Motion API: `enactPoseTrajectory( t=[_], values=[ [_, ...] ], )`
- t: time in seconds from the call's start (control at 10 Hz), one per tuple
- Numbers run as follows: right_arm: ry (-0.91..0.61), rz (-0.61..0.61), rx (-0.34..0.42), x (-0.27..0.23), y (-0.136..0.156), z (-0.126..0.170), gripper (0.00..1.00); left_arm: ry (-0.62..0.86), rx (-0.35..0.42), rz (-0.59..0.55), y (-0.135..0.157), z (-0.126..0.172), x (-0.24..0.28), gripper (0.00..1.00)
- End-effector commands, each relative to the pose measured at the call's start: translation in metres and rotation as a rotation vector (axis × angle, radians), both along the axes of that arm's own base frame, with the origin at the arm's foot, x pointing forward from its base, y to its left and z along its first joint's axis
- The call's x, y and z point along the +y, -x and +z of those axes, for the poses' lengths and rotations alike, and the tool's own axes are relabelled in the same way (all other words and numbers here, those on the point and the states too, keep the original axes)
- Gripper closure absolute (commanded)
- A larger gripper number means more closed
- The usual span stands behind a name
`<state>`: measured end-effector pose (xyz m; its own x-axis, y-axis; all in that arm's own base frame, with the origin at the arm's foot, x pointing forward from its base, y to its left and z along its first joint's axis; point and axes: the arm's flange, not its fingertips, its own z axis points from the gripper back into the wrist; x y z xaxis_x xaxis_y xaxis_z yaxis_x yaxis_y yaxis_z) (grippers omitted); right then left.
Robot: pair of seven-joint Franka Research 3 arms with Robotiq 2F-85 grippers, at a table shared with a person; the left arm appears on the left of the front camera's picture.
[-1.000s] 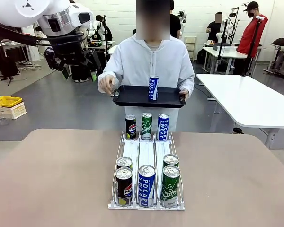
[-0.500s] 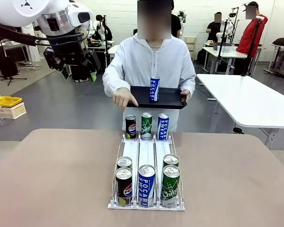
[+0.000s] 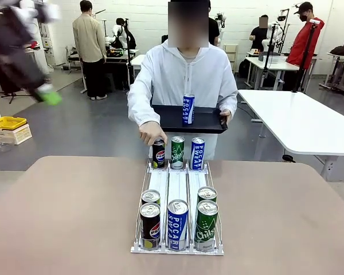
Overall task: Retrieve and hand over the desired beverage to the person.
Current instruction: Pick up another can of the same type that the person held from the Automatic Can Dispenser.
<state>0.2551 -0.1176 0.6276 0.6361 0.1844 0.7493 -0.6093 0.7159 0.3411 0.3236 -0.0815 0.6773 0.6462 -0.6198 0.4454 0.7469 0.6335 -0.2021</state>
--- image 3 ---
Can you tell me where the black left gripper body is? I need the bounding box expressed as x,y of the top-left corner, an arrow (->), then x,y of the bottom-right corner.
0,7 -> 48,97

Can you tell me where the black plastic serving tray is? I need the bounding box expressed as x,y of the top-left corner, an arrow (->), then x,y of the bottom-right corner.
151,104 -> 229,135

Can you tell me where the person's left forearm white sleeve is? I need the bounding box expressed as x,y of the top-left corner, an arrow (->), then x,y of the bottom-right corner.
217,82 -> 238,114

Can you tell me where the person's right forearm white sleeve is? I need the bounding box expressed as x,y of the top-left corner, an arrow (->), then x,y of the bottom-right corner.
128,91 -> 162,129

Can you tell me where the person in white hoodie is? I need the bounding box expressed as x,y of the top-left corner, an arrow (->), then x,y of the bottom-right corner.
127,0 -> 238,160

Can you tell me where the person in black t-shirt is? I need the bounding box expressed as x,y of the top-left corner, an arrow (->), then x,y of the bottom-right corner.
208,15 -> 221,46

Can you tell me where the black-shirted person at robot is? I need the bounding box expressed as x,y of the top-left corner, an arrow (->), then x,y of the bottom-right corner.
249,14 -> 272,52

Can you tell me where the person's right hand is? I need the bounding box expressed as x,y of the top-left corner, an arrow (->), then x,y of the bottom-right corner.
138,121 -> 169,147

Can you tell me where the person's left hand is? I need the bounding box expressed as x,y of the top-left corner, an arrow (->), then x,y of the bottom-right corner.
219,109 -> 233,124

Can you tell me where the black tripod with bag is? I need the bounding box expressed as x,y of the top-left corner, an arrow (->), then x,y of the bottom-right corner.
0,85 -> 34,104

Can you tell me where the yellow plastic crate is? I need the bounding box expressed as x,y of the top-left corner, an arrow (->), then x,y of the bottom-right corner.
0,116 -> 28,130

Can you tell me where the white plastic crate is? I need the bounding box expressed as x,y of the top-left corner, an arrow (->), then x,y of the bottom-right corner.
0,123 -> 33,146

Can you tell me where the man in beige jacket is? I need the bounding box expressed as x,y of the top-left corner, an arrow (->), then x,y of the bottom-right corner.
72,0 -> 108,101

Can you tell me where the clear plastic bowl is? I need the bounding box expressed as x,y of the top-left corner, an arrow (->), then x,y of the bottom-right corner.
0,139 -> 15,153

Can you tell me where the small black Pepsi can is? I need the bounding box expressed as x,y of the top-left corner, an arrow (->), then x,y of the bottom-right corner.
151,139 -> 166,169

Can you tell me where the white can dispenser rack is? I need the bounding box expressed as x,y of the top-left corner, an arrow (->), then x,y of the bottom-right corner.
130,159 -> 225,256

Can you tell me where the small green Chilsung can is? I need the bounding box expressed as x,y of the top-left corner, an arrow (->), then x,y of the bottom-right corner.
171,136 -> 185,170

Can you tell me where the small blue Pocari Sweat can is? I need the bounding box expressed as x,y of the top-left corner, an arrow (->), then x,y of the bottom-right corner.
191,137 -> 206,170

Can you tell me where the white drawer cart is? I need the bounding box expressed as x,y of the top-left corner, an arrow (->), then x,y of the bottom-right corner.
223,43 -> 239,76

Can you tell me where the black backpack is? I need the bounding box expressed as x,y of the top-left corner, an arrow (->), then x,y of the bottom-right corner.
238,58 -> 252,78

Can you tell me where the thin black stand pole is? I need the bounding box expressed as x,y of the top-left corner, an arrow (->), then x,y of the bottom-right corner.
262,13 -> 279,87

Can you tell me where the white work table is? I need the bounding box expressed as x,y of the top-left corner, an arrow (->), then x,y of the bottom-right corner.
245,56 -> 300,90

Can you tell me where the large white table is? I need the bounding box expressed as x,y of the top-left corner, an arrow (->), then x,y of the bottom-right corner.
237,89 -> 344,182

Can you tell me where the man in red jacket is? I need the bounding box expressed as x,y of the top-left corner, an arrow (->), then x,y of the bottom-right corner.
286,1 -> 325,87

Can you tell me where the black camera stand pole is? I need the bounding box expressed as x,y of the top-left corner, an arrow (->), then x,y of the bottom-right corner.
292,17 -> 322,93

